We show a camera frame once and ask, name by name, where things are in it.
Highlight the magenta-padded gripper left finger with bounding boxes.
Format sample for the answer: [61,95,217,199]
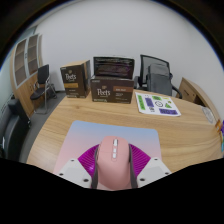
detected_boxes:
[56,143,101,190]

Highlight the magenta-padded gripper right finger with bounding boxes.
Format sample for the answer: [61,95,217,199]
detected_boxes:
[128,143,172,190]

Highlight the pink computer mouse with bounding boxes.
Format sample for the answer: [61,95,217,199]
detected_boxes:
[95,135,134,191]

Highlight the pink and blue mouse pad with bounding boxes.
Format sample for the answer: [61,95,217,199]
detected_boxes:
[53,120,163,176]

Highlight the white sticker sheet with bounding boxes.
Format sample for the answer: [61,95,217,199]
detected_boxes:
[134,91,182,118]

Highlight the black leather armchair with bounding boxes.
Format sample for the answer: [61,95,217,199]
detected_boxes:
[0,98,32,161]

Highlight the white round-printed paper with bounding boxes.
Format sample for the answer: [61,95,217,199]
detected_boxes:
[201,106,216,125]

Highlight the orange box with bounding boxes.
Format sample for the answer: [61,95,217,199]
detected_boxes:
[214,119,224,134]

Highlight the wide brown cardboard box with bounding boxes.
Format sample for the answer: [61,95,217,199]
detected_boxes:
[90,75,135,105]

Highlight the wooden side desk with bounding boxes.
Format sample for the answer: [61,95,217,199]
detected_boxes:
[178,77,221,124]

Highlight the tall brown cardboard box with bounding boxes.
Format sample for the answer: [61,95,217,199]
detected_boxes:
[59,59,92,99]

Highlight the black mesh office chair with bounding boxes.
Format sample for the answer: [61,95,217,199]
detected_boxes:
[134,54,184,100]

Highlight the black visitor chair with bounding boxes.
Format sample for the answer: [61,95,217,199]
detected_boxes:
[29,64,58,115]

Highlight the black cardboard box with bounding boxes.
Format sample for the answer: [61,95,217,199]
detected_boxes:
[92,55,136,80]

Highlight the wooden shelf cabinet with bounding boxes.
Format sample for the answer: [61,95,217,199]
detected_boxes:
[9,33,43,118]

